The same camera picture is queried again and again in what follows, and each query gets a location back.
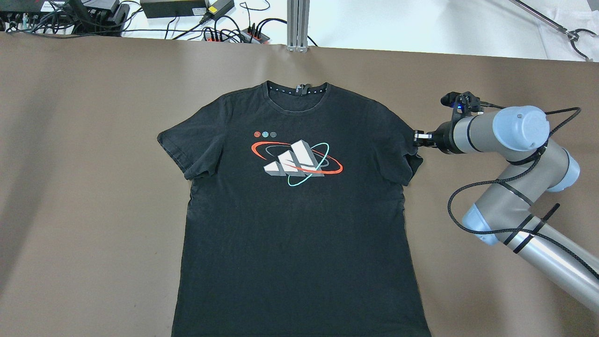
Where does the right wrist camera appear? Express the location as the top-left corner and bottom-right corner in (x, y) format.
(440, 91), (485, 115)

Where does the metal grabber tool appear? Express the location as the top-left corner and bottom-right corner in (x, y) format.
(510, 0), (597, 62)

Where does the black power adapter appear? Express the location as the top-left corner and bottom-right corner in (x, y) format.
(139, 0), (208, 19)

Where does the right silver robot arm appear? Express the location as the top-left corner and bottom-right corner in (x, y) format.
(414, 105), (599, 312)

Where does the black electronics box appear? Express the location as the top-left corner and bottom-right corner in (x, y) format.
(65, 0), (131, 37)

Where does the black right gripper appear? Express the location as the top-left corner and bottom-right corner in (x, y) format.
(414, 123), (455, 154)

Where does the aluminium post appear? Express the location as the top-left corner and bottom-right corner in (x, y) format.
(286, 0), (310, 53)

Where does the black printed t-shirt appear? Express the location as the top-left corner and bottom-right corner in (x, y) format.
(157, 81), (431, 337)

